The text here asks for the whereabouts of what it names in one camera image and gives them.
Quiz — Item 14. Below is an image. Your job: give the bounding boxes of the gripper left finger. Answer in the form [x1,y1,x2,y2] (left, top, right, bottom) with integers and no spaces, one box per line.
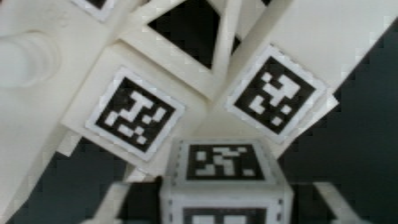
[82,181,162,224]

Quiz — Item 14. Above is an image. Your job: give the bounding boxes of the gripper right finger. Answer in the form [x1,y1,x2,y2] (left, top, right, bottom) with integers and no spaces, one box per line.
[292,182,372,224]

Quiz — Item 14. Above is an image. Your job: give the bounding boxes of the white tagged cube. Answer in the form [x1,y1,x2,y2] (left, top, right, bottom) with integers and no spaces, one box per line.
[160,138,293,224]

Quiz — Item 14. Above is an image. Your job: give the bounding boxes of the white chair back frame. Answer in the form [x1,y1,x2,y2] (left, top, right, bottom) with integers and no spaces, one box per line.
[0,0,398,224]

